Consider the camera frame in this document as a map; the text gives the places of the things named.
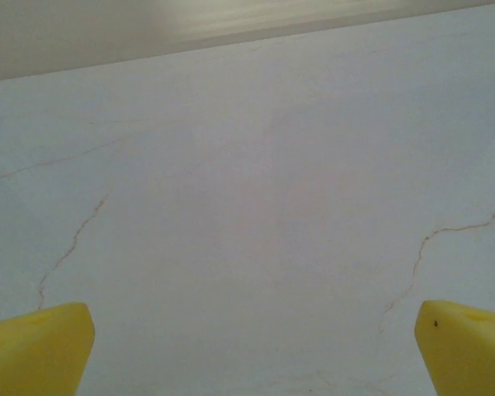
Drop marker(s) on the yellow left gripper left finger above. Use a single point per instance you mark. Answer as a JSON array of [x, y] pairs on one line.
[[37, 350]]

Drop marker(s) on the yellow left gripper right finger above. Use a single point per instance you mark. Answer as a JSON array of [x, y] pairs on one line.
[[466, 354]]

